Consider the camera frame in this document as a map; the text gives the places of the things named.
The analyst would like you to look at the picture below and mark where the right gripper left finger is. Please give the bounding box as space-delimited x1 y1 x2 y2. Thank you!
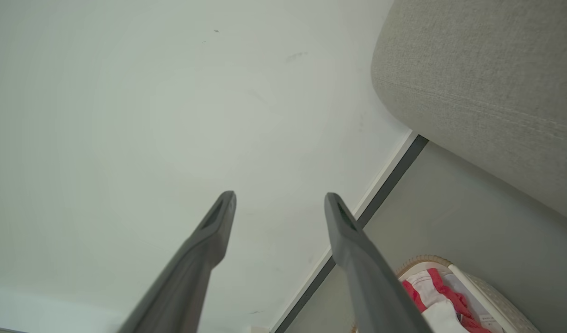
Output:
117 191 237 333

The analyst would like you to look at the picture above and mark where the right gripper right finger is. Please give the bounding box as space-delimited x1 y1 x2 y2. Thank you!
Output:
324 193 433 333

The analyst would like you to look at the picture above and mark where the red and white garment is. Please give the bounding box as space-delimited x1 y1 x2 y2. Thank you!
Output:
401 268 492 333

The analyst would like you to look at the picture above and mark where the white perforated laundry basket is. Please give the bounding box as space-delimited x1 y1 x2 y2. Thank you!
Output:
351 254 541 333

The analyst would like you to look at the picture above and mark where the grey fabric sofa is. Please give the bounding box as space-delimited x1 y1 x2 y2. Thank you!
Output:
370 0 567 226

